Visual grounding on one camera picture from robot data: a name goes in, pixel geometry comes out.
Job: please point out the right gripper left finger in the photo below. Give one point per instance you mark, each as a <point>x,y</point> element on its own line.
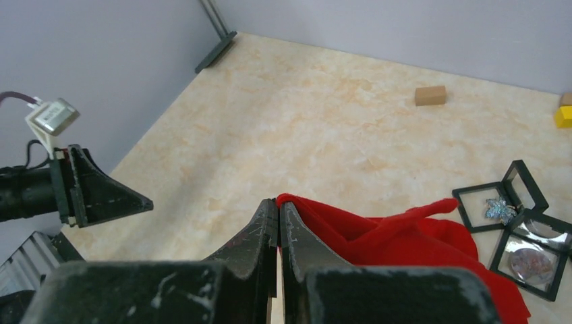
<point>248,282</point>

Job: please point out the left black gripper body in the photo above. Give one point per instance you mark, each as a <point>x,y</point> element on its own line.
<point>59,188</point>

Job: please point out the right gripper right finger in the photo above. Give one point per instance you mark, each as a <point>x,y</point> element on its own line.
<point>303,254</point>

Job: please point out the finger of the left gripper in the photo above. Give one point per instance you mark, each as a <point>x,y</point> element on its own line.
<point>98,198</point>

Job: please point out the red t-shirt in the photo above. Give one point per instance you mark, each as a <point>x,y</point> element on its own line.
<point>412,238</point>

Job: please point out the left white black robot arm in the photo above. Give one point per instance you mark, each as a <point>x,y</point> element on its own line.
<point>70,184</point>

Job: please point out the open black brooch box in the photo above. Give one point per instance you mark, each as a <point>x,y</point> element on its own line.
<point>505,188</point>

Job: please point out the round glitter brooch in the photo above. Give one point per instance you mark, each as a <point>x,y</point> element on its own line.
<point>531,266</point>

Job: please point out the closed black brooch box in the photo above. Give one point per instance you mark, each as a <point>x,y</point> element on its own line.
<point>538,231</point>

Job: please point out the brown wooden block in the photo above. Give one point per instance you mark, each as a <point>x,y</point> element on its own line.
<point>431,95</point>

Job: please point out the yellow toy block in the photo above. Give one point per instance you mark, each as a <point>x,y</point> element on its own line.
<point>563,117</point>

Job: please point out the tan toy block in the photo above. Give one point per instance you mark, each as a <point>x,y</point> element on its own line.
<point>566,99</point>

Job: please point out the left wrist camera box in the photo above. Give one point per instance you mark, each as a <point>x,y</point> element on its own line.
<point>48,119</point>

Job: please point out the black corner bracket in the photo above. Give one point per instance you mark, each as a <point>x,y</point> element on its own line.
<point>216,52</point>

